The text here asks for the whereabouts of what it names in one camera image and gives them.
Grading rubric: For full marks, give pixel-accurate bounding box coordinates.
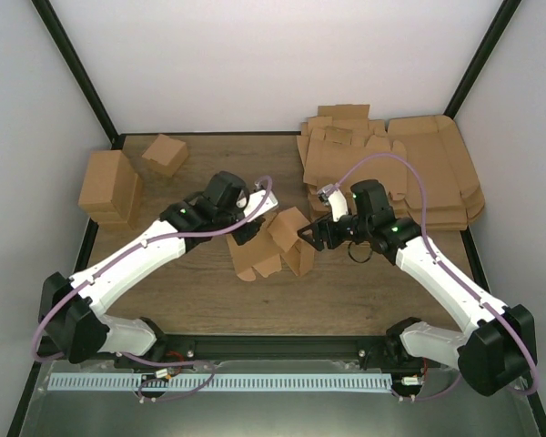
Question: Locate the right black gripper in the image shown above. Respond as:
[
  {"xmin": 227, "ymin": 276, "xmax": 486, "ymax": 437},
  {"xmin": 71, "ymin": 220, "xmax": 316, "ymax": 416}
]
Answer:
[{"xmin": 298, "ymin": 213, "xmax": 371, "ymax": 251}]

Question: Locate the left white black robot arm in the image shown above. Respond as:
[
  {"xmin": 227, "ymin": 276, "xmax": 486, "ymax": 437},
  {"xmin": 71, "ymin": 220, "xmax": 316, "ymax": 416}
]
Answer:
[{"xmin": 32, "ymin": 171, "xmax": 278, "ymax": 368}]

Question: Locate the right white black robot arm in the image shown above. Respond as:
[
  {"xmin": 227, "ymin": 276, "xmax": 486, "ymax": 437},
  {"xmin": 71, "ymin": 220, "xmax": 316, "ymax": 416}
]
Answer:
[{"xmin": 298, "ymin": 179, "xmax": 538, "ymax": 396}]

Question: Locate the small folded cardboard box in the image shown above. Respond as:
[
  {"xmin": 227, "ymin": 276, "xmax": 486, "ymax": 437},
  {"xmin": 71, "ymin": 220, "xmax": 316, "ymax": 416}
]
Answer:
[{"xmin": 142, "ymin": 134, "xmax": 189, "ymax": 178}]

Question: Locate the large folded cardboard box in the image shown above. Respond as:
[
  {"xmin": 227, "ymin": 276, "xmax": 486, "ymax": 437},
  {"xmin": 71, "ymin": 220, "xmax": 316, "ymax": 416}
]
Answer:
[{"xmin": 78, "ymin": 150, "xmax": 143, "ymax": 230}]

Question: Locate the stack of flat cardboard blanks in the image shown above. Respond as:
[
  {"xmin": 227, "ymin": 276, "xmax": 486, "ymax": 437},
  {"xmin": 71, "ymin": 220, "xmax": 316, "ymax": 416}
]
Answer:
[{"xmin": 297, "ymin": 104, "xmax": 409, "ymax": 220}]

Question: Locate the large flat cardboard blanks stack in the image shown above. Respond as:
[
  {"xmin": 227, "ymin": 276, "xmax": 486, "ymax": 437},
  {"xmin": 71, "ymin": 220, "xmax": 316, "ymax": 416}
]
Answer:
[{"xmin": 387, "ymin": 115, "xmax": 485, "ymax": 231}]

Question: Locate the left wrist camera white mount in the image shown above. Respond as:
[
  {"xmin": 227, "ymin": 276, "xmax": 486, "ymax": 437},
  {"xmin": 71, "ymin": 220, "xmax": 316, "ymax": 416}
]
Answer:
[{"xmin": 238, "ymin": 184, "xmax": 278, "ymax": 222}]

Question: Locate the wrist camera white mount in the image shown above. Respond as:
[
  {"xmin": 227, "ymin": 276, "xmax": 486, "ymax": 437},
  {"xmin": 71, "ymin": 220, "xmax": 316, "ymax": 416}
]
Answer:
[
  {"xmin": 238, "ymin": 184, "xmax": 278, "ymax": 222},
  {"xmin": 317, "ymin": 184, "xmax": 349, "ymax": 223}
]

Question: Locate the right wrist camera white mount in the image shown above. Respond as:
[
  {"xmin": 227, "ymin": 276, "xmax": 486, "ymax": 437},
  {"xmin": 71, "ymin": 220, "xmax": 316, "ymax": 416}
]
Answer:
[{"xmin": 317, "ymin": 184, "xmax": 349, "ymax": 223}]

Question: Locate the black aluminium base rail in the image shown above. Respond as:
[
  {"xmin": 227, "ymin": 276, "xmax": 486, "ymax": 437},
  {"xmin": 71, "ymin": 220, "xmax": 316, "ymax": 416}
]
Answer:
[{"xmin": 40, "ymin": 334, "xmax": 520, "ymax": 365}]

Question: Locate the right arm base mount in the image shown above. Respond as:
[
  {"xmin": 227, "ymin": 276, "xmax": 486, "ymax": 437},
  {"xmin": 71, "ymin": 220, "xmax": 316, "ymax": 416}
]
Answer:
[{"xmin": 356, "ymin": 336, "xmax": 424, "ymax": 371}]

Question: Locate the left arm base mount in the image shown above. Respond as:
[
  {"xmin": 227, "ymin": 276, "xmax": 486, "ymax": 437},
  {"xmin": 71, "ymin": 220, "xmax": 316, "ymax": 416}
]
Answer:
[{"xmin": 113, "ymin": 335, "xmax": 196, "ymax": 371}]

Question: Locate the light blue slotted cable duct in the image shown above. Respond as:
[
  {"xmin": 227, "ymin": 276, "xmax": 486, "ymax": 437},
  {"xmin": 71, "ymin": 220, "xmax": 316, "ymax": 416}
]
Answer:
[{"xmin": 46, "ymin": 372, "xmax": 392, "ymax": 394}]

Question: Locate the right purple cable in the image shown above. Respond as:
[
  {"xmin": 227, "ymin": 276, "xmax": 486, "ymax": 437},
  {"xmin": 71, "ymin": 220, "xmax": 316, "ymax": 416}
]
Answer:
[{"xmin": 331, "ymin": 152, "xmax": 541, "ymax": 404}]

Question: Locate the left black frame post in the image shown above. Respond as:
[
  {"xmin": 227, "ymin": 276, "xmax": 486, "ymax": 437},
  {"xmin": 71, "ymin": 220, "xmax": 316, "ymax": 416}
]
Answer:
[{"xmin": 31, "ymin": 0, "xmax": 119, "ymax": 144}]

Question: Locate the black frame post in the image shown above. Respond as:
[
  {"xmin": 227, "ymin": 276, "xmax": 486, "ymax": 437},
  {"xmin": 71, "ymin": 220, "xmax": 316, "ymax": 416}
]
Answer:
[
  {"xmin": 31, "ymin": 0, "xmax": 119, "ymax": 144},
  {"xmin": 443, "ymin": 0, "xmax": 521, "ymax": 118}
]

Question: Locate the right black frame post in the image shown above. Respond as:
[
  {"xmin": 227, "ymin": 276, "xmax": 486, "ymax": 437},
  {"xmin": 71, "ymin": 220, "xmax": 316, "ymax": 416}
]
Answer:
[{"xmin": 443, "ymin": 0, "xmax": 521, "ymax": 118}]

